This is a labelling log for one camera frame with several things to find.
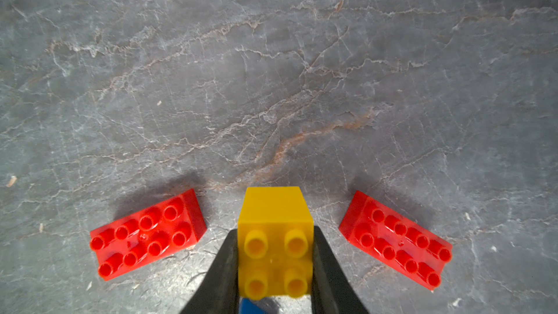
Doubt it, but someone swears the blue lego brick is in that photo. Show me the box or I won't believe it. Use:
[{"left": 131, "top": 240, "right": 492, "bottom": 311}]
[{"left": 239, "top": 298, "right": 267, "bottom": 314}]

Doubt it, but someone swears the yellow lego brick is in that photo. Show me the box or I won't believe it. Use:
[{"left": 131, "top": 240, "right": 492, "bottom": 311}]
[{"left": 238, "top": 187, "right": 314, "bottom": 300}]

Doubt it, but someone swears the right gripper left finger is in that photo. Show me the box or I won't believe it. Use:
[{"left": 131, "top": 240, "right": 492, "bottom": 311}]
[{"left": 180, "top": 229, "right": 239, "bottom": 314}]

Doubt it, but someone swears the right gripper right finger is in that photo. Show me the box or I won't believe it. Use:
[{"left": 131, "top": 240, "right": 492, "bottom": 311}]
[{"left": 311, "top": 226, "right": 369, "bottom": 314}]

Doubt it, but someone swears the red lego brick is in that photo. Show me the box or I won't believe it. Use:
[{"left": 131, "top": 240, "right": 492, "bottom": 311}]
[
  {"left": 90, "top": 189, "right": 207, "bottom": 281},
  {"left": 339, "top": 190, "right": 453, "bottom": 291}
]

